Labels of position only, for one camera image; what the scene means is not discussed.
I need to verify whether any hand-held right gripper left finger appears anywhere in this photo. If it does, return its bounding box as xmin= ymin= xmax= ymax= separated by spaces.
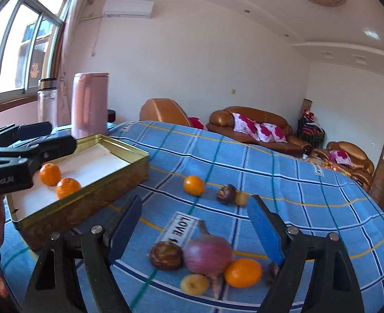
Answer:
xmin=22 ymin=195 xmax=143 ymax=313

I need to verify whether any brown leather sofa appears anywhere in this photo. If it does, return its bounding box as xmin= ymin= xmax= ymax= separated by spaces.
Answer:
xmin=208 ymin=106 xmax=312 ymax=156

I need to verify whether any blue plaid blanket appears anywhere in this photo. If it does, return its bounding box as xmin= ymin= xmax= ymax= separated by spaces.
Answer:
xmin=0 ymin=121 xmax=384 ymax=313

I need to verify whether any stack of dark chairs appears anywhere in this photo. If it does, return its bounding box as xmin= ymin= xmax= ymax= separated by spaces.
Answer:
xmin=297 ymin=111 xmax=326 ymax=149

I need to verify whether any brown leather armchair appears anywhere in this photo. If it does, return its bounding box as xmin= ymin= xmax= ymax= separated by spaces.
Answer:
xmin=325 ymin=141 xmax=374 ymax=191
xmin=140 ymin=98 xmax=192 ymax=128

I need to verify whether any red onion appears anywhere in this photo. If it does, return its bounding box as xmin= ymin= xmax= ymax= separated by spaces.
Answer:
xmin=183 ymin=221 xmax=235 ymax=300

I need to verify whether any clear bottle with dark lid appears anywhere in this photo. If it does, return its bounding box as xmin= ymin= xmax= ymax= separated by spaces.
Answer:
xmin=37 ymin=77 xmax=59 ymax=129

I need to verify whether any white air conditioner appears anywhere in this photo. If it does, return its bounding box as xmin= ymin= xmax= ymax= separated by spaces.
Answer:
xmin=103 ymin=1 xmax=155 ymax=19

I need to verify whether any pink plastic pitcher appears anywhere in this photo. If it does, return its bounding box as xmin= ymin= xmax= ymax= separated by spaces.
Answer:
xmin=71 ymin=72 xmax=110 ymax=139

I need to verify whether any white wall pipe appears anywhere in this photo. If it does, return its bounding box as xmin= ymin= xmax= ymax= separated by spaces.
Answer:
xmin=81 ymin=15 xmax=104 ymax=56

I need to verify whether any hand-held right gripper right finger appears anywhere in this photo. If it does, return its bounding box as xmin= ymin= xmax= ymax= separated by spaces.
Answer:
xmin=247 ymin=195 xmax=365 ymax=313

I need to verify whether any pink curtain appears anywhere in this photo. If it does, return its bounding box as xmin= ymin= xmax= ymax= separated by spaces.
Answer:
xmin=57 ymin=0 xmax=93 ymax=82

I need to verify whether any dark brown round fruit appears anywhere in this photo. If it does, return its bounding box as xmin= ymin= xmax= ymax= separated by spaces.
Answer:
xmin=217 ymin=184 xmax=237 ymax=204
xmin=149 ymin=240 xmax=184 ymax=271

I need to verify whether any orange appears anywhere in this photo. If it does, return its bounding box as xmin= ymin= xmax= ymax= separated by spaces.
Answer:
xmin=183 ymin=175 xmax=206 ymax=197
xmin=39 ymin=163 xmax=62 ymax=186
xmin=56 ymin=178 xmax=82 ymax=199
xmin=223 ymin=258 xmax=263 ymax=289

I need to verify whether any wooden frame window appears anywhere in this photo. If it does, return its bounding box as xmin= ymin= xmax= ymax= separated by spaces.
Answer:
xmin=0 ymin=0 xmax=77 ymax=105

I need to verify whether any red floral pillow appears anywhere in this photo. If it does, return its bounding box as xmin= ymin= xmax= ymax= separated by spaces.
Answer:
xmin=233 ymin=112 xmax=257 ymax=134
xmin=329 ymin=150 xmax=353 ymax=166
xmin=254 ymin=123 xmax=293 ymax=143
xmin=188 ymin=117 xmax=209 ymax=131

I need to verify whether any coffee table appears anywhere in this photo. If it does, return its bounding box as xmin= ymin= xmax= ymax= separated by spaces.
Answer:
xmin=301 ymin=152 xmax=339 ymax=170

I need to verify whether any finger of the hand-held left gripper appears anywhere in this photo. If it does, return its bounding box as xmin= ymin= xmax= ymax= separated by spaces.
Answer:
xmin=0 ymin=122 xmax=54 ymax=147
xmin=0 ymin=135 xmax=77 ymax=173

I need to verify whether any gold rectangular tin box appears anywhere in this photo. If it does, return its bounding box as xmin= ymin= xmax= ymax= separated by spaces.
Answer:
xmin=4 ymin=134 xmax=150 ymax=251

